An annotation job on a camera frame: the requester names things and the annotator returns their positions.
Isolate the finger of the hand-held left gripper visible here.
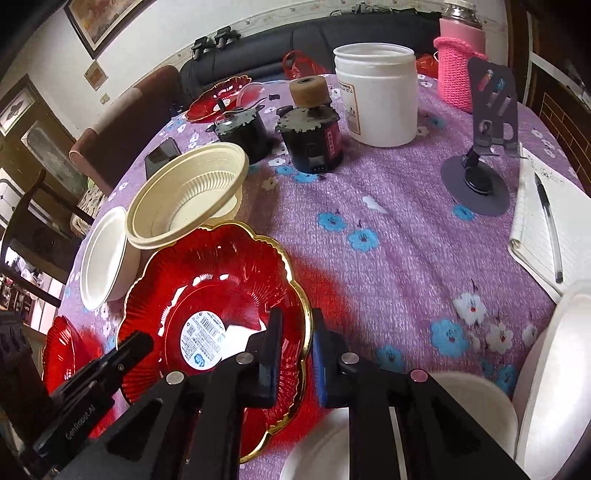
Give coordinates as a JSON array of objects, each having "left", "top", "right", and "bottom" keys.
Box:
[{"left": 32, "top": 330, "right": 155, "bottom": 457}]

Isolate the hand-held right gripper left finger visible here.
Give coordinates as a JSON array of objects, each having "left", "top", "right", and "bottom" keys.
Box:
[{"left": 55, "top": 308, "right": 284, "bottom": 480}]

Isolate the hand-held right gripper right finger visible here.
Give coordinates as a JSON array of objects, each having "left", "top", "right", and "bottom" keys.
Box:
[{"left": 311, "top": 308, "right": 532, "bottom": 480}]

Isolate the small red gold-rimmed plate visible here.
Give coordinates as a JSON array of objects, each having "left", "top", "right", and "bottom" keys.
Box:
[{"left": 41, "top": 315, "right": 116, "bottom": 439}]

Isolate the large red gold-rimmed plate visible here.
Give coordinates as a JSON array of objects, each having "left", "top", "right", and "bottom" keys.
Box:
[{"left": 115, "top": 220, "right": 315, "bottom": 464}]

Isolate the white foam bowl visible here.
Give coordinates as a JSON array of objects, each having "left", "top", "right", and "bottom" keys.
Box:
[
  {"left": 279, "top": 371, "right": 520, "bottom": 480},
  {"left": 79, "top": 206, "right": 139, "bottom": 311},
  {"left": 512, "top": 279, "right": 591, "bottom": 472}
]

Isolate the purple floral tablecloth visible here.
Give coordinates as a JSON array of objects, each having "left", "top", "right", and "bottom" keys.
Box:
[{"left": 60, "top": 74, "right": 591, "bottom": 480}]

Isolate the dark wooden chair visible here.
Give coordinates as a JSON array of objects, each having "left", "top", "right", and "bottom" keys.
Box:
[{"left": 0, "top": 168, "right": 95, "bottom": 308}]

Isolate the beige plastic bowl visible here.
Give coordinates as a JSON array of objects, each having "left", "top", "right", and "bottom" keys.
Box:
[{"left": 126, "top": 142, "right": 250, "bottom": 250}]

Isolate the patterned cushion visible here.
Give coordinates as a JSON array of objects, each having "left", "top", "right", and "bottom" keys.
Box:
[{"left": 76, "top": 182, "right": 108, "bottom": 217}]

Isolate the black motor with tan roller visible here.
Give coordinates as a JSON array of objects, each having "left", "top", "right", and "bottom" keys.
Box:
[{"left": 276, "top": 78, "right": 345, "bottom": 174}]

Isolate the wooden glass-panel door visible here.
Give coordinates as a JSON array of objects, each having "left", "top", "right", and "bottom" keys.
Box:
[{"left": 0, "top": 76, "right": 77, "bottom": 232}]

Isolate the silver-topped black motor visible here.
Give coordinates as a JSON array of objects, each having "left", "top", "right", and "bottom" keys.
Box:
[{"left": 213, "top": 102, "right": 274, "bottom": 161}]

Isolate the black smartphone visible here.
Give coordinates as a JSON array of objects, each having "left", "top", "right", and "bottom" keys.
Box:
[{"left": 144, "top": 137, "right": 181, "bottom": 178}]

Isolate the grey phone stand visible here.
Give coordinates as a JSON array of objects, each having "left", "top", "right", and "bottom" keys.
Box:
[{"left": 440, "top": 58, "right": 525, "bottom": 216}]

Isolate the white paper notebook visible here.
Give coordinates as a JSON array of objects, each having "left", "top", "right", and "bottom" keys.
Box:
[{"left": 507, "top": 143, "right": 591, "bottom": 305}]

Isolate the brown upholstered armchair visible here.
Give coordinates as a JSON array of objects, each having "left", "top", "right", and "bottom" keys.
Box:
[{"left": 69, "top": 65, "right": 182, "bottom": 197}]

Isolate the black ballpoint pen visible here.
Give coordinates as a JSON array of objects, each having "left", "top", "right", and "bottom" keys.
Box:
[{"left": 534, "top": 172, "right": 565, "bottom": 284}]

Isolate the clear plastic container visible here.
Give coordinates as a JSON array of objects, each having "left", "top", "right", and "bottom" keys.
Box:
[{"left": 233, "top": 82, "right": 267, "bottom": 112}]

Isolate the white plastic jar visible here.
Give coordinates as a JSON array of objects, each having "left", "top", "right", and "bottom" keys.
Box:
[{"left": 332, "top": 43, "right": 419, "bottom": 147}]

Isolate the pink knitted cover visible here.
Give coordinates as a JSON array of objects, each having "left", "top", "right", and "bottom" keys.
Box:
[{"left": 433, "top": 37, "right": 489, "bottom": 114}]

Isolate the black leather sofa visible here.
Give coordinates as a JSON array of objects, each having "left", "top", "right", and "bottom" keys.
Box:
[{"left": 179, "top": 0, "right": 444, "bottom": 100}]

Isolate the thermos with pink sleeve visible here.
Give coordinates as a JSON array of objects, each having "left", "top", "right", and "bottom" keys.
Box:
[{"left": 438, "top": 0, "right": 485, "bottom": 51}]

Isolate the paper wall sticker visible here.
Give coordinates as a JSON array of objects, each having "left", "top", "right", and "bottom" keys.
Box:
[{"left": 84, "top": 61, "right": 109, "bottom": 90}]

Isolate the framed wall picture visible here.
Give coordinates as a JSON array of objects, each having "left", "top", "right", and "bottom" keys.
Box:
[{"left": 64, "top": 0, "right": 158, "bottom": 60}]

